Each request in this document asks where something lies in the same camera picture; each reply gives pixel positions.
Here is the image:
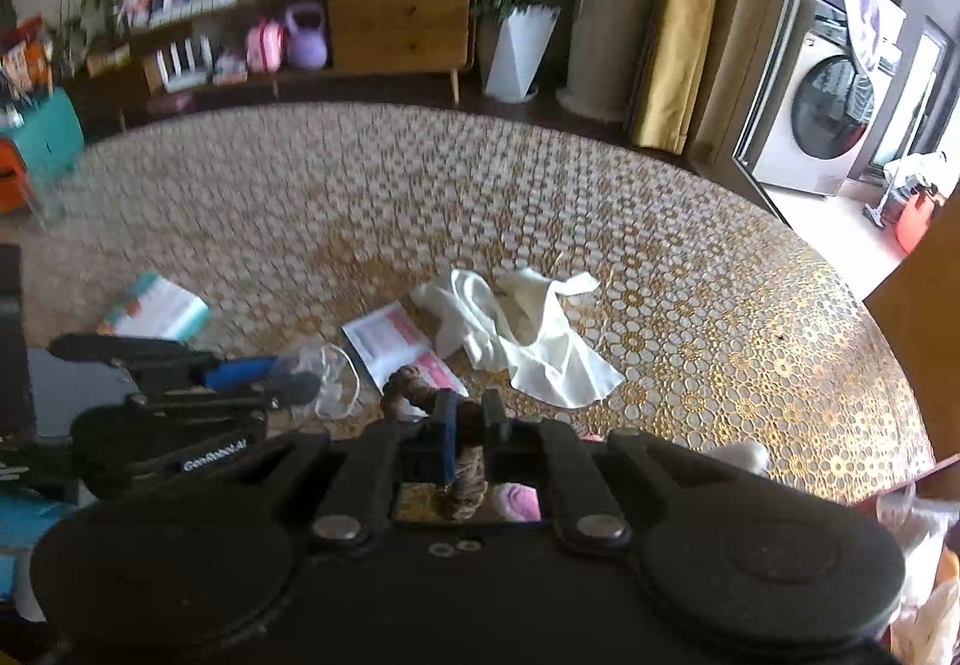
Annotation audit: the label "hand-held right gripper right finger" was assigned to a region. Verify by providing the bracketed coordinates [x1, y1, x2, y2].
[480, 389, 751, 551]

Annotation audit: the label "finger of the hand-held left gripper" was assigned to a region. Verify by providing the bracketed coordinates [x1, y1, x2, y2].
[70, 371, 325, 497]
[47, 331, 280, 392]

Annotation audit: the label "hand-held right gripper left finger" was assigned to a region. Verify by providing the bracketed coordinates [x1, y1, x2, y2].
[176, 389, 460, 551]

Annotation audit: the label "brown braided rope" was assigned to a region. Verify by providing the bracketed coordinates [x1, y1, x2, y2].
[381, 365, 497, 523]

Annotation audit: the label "white soft object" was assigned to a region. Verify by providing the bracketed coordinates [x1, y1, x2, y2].
[703, 438, 771, 480]

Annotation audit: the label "small pink white packet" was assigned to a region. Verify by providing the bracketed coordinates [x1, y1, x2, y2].
[409, 348, 471, 405]

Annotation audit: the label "white cloth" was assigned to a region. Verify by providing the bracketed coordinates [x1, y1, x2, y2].
[409, 265, 626, 410]

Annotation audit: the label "teal white packet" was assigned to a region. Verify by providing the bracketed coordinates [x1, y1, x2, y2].
[96, 271, 212, 344]

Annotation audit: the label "large pink white packet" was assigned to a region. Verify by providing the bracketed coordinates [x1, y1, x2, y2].
[340, 299, 434, 379]

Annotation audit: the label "orange box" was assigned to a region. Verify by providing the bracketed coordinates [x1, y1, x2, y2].
[0, 136, 32, 215]

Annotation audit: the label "light blue packet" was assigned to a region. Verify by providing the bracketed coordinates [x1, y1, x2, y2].
[0, 491, 77, 625]

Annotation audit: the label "teal box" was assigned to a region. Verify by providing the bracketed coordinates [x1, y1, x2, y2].
[0, 86, 86, 176]

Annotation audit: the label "low wooden shelf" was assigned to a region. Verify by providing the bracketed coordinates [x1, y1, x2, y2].
[66, 0, 332, 130]

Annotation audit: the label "colourful snack packets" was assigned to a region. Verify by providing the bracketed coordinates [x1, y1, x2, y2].
[0, 15, 55, 98]

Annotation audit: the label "pink backpack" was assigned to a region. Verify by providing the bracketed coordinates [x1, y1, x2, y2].
[245, 18, 287, 74]

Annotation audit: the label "purple kettle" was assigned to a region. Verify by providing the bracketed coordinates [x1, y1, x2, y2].
[283, 0, 330, 71]

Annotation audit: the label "white planter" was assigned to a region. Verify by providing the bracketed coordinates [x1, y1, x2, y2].
[484, 3, 561, 104]

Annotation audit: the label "silver washing machine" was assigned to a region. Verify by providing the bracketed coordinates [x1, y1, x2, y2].
[750, 0, 906, 198]

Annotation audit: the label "yellow curtain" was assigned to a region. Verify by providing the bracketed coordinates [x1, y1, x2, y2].
[628, 0, 734, 158]

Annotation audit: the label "red bucket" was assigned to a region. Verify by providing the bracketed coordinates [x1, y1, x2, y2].
[891, 183, 944, 255]

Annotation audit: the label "glass sliding door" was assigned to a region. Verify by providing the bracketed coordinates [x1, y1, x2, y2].
[731, 0, 827, 188]

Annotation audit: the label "purple hanging cloth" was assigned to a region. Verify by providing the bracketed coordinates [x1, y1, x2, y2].
[835, 0, 887, 76]

